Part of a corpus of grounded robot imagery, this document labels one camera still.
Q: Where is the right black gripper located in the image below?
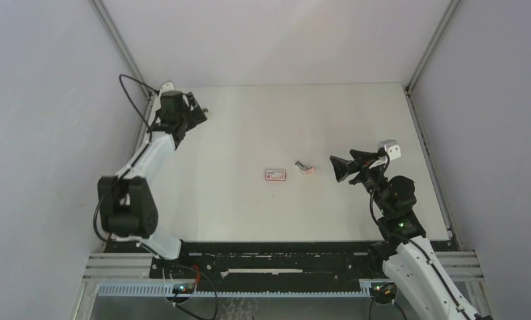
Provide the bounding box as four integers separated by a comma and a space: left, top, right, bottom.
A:
331, 150, 390, 215

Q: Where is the pink white stapler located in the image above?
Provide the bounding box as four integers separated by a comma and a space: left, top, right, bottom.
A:
294, 161, 316, 175

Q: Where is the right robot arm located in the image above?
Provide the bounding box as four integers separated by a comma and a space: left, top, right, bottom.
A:
330, 147, 491, 319

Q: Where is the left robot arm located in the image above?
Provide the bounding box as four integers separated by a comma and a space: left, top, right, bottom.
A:
93, 90, 207, 278

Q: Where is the red white staple box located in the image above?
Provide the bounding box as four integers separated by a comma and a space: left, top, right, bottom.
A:
265, 169, 287, 181

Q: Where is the right black camera cable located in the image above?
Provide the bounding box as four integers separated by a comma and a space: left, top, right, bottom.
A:
369, 152, 390, 228

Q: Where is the black camera cable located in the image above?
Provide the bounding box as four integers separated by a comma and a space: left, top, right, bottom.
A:
369, 152, 390, 228
118, 74, 160, 129

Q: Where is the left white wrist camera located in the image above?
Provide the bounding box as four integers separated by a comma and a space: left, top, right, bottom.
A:
159, 81, 175, 94

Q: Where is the left black camera cable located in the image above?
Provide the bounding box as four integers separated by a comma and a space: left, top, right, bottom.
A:
118, 74, 160, 129

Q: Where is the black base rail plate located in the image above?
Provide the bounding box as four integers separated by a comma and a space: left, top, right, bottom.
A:
104, 240, 461, 295

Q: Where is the left aluminium frame post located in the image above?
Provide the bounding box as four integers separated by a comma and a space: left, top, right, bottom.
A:
88, 0, 144, 82

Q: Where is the aluminium frame post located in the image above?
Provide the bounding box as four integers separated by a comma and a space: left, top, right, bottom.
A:
404, 0, 463, 95
88, 0, 144, 82

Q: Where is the right aluminium frame post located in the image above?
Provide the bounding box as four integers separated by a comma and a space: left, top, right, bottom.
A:
404, 0, 463, 95

